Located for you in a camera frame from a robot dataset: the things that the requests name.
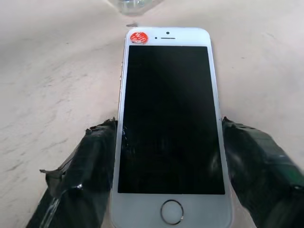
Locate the white smartphone with red sticker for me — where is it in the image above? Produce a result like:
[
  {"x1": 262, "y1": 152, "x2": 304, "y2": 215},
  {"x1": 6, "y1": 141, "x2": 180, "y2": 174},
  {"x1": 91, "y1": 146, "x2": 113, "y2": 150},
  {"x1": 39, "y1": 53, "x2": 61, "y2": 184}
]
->
[{"x1": 109, "y1": 27, "x2": 235, "y2": 228}]

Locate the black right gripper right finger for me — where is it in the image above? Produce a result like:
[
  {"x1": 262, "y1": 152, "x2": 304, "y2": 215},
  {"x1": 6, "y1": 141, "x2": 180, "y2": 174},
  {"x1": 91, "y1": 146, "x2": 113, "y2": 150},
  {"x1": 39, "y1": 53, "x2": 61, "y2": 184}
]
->
[{"x1": 221, "y1": 116, "x2": 304, "y2": 228}]

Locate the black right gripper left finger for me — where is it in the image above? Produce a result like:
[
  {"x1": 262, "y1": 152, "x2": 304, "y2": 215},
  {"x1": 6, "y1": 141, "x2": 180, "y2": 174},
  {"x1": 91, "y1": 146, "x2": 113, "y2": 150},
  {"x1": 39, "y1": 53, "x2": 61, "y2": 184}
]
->
[{"x1": 25, "y1": 117, "x2": 119, "y2": 228}]

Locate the clear glass container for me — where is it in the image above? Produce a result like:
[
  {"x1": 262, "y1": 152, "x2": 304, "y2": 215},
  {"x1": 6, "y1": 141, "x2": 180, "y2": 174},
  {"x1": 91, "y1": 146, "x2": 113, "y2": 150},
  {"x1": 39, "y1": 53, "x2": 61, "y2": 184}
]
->
[{"x1": 106, "y1": 0, "x2": 164, "y2": 17}]

